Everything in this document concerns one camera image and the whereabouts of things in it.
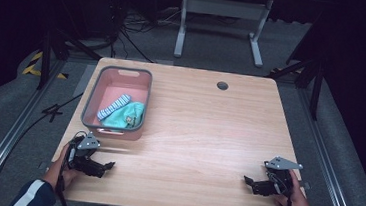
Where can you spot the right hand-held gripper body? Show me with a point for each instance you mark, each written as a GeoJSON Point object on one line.
{"type": "Point", "coordinates": [278, 178]}

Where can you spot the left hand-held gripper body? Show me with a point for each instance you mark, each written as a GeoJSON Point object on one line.
{"type": "Point", "coordinates": [83, 154]}

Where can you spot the person's right hand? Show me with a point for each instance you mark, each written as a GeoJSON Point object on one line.
{"type": "Point", "coordinates": [297, 203]}

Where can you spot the person's left hand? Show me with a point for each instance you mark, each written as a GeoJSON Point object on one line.
{"type": "Point", "coordinates": [55, 172]}

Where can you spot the teal cloth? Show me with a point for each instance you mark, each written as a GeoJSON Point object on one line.
{"type": "Point", "coordinates": [121, 116]}

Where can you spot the blue white striped sock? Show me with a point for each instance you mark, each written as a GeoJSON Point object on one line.
{"type": "Point", "coordinates": [114, 106]}

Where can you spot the pink basket with grey rim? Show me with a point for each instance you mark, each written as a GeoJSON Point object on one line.
{"type": "Point", "coordinates": [119, 80]}

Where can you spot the black metal stand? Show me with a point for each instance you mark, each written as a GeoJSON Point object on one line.
{"type": "Point", "coordinates": [316, 84]}
{"type": "Point", "coordinates": [45, 57]}

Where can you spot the yellow black hazard tape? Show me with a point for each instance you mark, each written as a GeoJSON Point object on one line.
{"type": "Point", "coordinates": [33, 65]}

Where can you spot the aluminium floor rail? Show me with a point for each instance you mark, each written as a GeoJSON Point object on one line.
{"type": "Point", "coordinates": [3, 147]}
{"type": "Point", "coordinates": [329, 169]}

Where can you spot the grey metal table frame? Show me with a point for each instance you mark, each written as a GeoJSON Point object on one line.
{"type": "Point", "coordinates": [224, 8]}

